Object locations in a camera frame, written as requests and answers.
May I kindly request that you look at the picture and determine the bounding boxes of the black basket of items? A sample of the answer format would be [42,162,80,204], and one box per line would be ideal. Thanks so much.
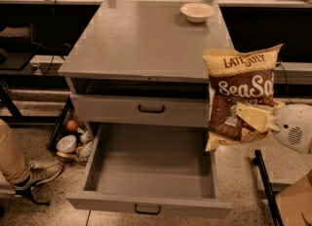
[47,98,93,164]

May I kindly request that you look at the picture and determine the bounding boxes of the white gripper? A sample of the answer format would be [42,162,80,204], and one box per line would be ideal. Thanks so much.
[235,100,312,154]

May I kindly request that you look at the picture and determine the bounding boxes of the black power plug cable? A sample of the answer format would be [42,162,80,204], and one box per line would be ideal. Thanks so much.
[275,58,293,105]

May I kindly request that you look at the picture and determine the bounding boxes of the grey drawer cabinet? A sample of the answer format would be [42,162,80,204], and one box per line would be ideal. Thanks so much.
[58,0,247,140]

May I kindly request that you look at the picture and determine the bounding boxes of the open grey middle drawer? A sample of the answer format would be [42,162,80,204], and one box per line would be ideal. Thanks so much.
[66,124,232,218]

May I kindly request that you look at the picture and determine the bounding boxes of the brown sea salt chip bag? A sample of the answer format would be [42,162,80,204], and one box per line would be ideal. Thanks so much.
[203,45,281,151]

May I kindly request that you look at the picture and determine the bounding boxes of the white bowl on counter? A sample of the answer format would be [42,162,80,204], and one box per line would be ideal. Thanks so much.
[180,3,215,23]

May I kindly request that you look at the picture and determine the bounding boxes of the cardboard box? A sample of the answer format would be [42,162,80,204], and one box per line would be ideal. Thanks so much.
[276,170,312,226]

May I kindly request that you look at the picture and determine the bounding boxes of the white bowl on floor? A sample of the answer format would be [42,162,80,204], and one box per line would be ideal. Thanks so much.
[57,135,77,153]

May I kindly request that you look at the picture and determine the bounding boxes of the red apple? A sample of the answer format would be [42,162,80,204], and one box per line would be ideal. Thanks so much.
[66,120,79,132]

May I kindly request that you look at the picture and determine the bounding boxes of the person leg khaki trousers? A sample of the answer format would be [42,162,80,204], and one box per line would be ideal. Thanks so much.
[0,120,30,187]

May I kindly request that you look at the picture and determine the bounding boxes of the black metal bar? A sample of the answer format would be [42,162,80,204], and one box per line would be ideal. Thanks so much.
[253,150,284,226]

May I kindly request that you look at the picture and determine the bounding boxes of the grey sneaker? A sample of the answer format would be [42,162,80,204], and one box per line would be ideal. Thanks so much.
[12,163,63,191]

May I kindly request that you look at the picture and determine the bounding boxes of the black cable left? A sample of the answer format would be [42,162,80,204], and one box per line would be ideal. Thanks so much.
[30,0,73,76]

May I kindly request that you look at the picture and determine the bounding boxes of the closed grey top drawer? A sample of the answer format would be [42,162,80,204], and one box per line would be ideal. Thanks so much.
[70,94,209,128]

